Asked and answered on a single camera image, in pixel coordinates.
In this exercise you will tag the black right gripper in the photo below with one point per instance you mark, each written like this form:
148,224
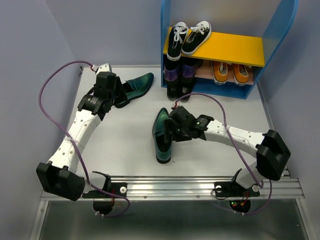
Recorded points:
175,136

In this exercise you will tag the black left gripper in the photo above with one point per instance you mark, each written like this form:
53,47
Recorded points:
121,94

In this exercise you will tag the green loafer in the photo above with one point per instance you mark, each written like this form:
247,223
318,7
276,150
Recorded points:
163,151
136,88

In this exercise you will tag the black slip-on sneaker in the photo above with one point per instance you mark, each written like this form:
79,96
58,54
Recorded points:
173,90

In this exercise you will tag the black lace-up sneaker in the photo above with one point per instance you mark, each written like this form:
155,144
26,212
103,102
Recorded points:
185,89

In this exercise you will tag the orange sneaker white laces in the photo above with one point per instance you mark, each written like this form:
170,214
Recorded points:
241,75

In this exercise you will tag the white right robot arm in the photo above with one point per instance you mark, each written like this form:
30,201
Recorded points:
269,150

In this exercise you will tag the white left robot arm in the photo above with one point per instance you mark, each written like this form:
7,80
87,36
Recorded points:
58,176

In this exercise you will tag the blue shoe shelf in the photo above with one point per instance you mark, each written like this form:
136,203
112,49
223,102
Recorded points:
254,52

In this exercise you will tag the purple boot left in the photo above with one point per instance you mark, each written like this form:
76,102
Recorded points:
171,70

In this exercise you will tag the purple boot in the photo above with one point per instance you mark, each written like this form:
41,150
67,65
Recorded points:
189,68
171,70

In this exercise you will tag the purple boot right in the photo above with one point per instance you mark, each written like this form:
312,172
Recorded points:
189,68

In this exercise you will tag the black white sneaker left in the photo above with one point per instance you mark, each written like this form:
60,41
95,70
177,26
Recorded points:
176,39

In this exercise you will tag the black white sneaker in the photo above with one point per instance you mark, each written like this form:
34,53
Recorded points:
199,34
176,39

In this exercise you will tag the black white sneaker right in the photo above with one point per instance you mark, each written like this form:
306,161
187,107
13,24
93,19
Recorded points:
199,34

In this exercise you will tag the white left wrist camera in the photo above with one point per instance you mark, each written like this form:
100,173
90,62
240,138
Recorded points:
102,68

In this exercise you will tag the aluminium mounting rail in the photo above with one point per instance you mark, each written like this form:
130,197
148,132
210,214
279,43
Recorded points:
198,188

